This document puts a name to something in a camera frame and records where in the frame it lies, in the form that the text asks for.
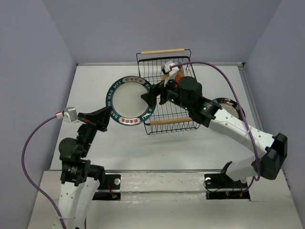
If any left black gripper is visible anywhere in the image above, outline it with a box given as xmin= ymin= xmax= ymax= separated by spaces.
xmin=77 ymin=105 xmax=113 ymax=156

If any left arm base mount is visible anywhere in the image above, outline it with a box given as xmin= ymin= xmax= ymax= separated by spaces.
xmin=92 ymin=174 xmax=121 ymax=201

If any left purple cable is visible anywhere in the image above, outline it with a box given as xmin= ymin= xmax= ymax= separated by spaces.
xmin=21 ymin=113 xmax=69 ymax=229

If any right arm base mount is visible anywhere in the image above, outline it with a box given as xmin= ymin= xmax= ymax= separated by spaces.
xmin=203 ymin=173 xmax=250 ymax=200

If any woven tan wicker plate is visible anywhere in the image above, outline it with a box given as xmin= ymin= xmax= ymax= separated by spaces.
xmin=162 ymin=73 xmax=169 ymax=82

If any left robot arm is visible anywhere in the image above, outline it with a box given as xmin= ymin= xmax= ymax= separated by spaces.
xmin=52 ymin=107 xmax=112 ymax=229

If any white plate dark green rim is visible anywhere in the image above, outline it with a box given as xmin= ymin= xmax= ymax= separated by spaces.
xmin=105 ymin=76 xmax=155 ymax=126

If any black wire dish rack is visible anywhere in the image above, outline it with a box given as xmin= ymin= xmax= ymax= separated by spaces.
xmin=136 ymin=49 xmax=199 ymax=135

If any white plate green red rim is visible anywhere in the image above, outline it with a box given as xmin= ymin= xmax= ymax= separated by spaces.
xmin=178 ymin=65 xmax=187 ymax=77

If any black rimmed cream plate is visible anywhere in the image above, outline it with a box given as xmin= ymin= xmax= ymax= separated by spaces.
xmin=213 ymin=97 xmax=245 ymax=120

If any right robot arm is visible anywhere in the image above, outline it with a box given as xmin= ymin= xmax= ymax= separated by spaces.
xmin=141 ymin=77 xmax=288 ymax=187

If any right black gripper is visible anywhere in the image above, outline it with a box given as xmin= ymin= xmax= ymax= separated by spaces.
xmin=141 ymin=73 xmax=192 ymax=112

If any orange translucent plate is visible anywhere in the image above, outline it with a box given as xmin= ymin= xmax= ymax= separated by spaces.
xmin=174 ymin=72 xmax=184 ymax=83

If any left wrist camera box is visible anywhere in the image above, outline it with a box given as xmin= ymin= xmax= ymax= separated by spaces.
xmin=63 ymin=107 xmax=78 ymax=123

